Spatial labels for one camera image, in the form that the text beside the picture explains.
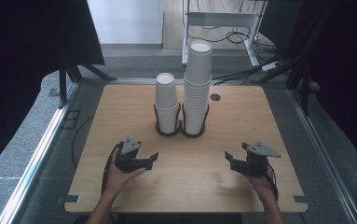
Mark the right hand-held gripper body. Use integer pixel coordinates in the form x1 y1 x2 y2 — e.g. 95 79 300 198
241 142 282 176

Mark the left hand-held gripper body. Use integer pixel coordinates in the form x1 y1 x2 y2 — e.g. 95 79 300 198
114 135 146 174

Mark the black wire cup holder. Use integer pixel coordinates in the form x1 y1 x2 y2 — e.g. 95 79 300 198
153 102 211 139

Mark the short stack of white cups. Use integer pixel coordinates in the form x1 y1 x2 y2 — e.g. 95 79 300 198
154 72 181 134

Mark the tall stack of white cups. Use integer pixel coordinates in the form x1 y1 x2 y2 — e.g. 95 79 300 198
183 39 213 135

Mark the person's right hand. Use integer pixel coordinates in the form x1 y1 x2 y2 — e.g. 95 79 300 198
244 168 277 201

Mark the person's left hand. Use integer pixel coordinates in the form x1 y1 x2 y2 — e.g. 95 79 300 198
103 152 147 197

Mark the dark floor plate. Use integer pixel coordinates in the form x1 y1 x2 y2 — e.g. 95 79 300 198
60 109 81 131

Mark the black metal stand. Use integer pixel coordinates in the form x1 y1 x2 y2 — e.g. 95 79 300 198
254 0 322 117
58 57 118 110

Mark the white power strip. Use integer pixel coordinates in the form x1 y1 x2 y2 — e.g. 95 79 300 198
261 61 282 73

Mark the black curtain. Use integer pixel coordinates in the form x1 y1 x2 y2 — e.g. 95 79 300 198
0 0 105 181
291 0 357 175

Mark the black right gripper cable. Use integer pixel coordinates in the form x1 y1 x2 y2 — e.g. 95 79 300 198
266 166 281 202

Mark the thin black floor cable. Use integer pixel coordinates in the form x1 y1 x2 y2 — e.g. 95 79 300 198
71 115 95 169

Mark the aluminium floor rail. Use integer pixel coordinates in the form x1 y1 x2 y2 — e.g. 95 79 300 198
286 88 357 224
104 77 186 86
0 82 81 224

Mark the black power strip cable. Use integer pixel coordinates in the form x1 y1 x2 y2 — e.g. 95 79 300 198
212 63 275 87

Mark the tangle of black floor cables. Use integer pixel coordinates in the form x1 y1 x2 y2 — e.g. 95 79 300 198
187 24 281 54

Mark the white metal desk frame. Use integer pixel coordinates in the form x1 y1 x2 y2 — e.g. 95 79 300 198
181 0 268 68

